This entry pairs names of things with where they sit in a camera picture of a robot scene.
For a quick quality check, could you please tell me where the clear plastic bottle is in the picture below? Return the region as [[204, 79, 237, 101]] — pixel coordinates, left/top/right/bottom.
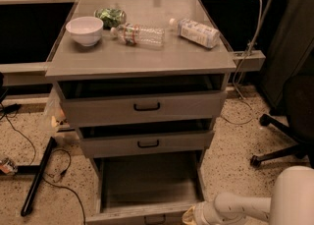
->
[[110, 23, 165, 47]]

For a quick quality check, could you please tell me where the grey drawer cabinet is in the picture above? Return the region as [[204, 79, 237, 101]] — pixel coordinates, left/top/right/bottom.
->
[[44, 0, 237, 171]]

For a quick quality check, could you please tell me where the grey side rail bracket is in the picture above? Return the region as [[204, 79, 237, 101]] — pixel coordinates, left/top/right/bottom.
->
[[233, 50, 266, 72]]

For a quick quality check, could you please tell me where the black floor bar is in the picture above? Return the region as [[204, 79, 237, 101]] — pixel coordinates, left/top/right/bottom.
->
[[21, 138, 57, 217]]

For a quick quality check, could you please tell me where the grey drawer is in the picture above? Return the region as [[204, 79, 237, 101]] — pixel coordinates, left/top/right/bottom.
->
[[86, 150, 207, 225], [79, 119, 214, 158], [59, 75, 227, 127]]

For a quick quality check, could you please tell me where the grey top drawer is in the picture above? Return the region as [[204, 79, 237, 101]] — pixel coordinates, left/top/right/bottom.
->
[[59, 75, 227, 127]]

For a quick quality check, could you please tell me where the grey middle drawer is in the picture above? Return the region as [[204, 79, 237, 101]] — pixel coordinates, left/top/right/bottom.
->
[[79, 119, 214, 158]]

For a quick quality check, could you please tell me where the glass bowl with greens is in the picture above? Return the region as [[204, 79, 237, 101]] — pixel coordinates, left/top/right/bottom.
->
[[94, 8, 127, 28]]

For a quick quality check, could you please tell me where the small object on floor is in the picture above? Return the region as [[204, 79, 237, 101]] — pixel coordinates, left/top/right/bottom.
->
[[0, 157, 18, 175]]

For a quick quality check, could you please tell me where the black floor cable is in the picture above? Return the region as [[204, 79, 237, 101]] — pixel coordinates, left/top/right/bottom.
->
[[0, 102, 87, 225]]

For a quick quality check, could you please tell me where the white labelled plastic bottle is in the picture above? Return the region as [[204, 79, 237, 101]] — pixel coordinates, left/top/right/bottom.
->
[[169, 19, 220, 49]]

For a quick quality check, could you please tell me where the grey bottom drawer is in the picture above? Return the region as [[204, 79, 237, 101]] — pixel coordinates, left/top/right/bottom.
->
[[86, 150, 207, 225]]

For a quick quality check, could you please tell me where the black office chair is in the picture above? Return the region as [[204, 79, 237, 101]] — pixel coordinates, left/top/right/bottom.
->
[[250, 75, 314, 168]]

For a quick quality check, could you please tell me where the white bowl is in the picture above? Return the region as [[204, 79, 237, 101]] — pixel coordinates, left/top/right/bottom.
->
[[66, 17, 103, 46]]

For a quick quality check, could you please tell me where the clear plastic bag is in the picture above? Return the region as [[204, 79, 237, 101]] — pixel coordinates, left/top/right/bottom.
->
[[41, 88, 79, 145]]

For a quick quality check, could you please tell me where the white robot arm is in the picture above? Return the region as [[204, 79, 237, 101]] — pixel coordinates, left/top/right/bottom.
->
[[183, 166, 314, 225]]

